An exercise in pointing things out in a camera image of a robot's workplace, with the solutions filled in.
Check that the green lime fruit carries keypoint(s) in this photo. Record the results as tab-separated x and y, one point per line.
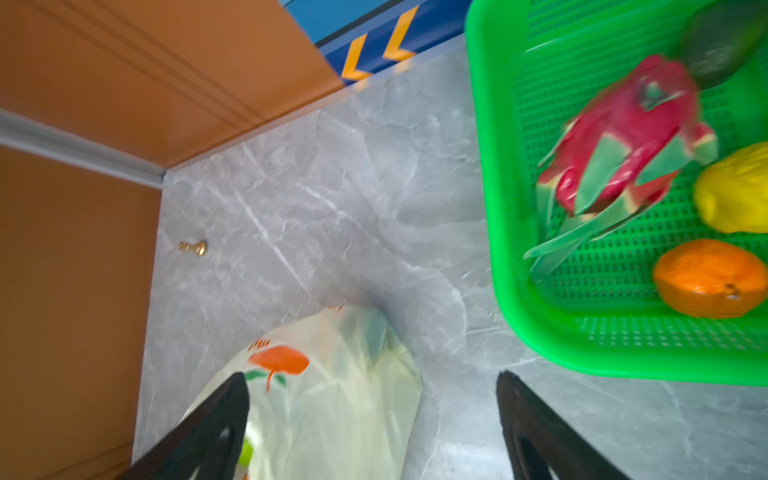
246	454

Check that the small brass fitting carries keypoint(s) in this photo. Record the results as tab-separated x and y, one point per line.
199	249

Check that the green avocado fruit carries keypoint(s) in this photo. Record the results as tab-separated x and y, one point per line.
720	38

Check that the yellow lemon fruit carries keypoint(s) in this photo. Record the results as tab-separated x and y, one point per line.
730	196

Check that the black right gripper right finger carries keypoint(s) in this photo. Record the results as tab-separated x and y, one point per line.
540	444

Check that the yellowish translucent plastic bag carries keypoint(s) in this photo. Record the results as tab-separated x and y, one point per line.
331	396

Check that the orange mandarin fruit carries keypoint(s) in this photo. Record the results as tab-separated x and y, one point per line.
711	279

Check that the pink dragon fruit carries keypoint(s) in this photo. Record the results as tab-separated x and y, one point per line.
617	158

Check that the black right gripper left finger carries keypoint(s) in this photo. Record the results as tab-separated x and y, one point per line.
206	444

